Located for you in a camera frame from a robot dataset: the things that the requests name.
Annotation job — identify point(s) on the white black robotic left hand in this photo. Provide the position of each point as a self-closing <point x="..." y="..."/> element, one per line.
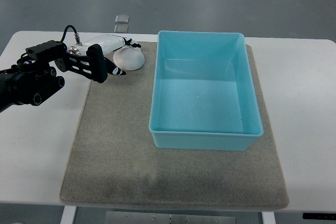
<point x="109" y="43"/>

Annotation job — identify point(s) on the white rabbit toy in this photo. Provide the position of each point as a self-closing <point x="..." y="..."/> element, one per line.
<point x="129" y="58"/>

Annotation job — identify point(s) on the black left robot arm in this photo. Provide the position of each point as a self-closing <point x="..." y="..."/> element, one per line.
<point x="33" y="79"/>

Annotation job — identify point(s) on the blue plastic box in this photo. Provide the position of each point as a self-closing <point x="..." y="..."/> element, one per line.
<point x="203" y="96"/>

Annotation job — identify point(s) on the lower metal floor plate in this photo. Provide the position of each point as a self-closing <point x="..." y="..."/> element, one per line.
<point x="121" y="28"/>

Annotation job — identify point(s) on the metal floor plate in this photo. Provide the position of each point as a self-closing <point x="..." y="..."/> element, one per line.
<point x="122" y="19"/>
<point x="121" y="28"/>

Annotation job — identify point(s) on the upper metal floor plate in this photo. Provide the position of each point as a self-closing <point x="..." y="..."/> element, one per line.
<point x="122" y="19"/>

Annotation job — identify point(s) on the grey felt mat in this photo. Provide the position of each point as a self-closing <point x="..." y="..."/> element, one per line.
<point x="114" y="162"/>

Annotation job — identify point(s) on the metal table crossbar plate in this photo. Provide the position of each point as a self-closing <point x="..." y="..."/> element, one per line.
<point x="141" y="217"/>

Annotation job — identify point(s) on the white left table leg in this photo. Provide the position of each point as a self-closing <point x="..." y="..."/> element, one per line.
<point x="68" y="215"/>

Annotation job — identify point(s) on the white table leg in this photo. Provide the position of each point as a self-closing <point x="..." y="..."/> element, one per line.
<point x="268" y="218"/>
<point x="68" y="215"/>

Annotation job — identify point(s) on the white right table leg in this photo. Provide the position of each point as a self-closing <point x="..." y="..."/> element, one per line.
<point x="268" y="218"/>

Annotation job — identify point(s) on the black table control panel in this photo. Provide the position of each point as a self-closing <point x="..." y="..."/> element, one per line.
<point x="319" y="216"/>

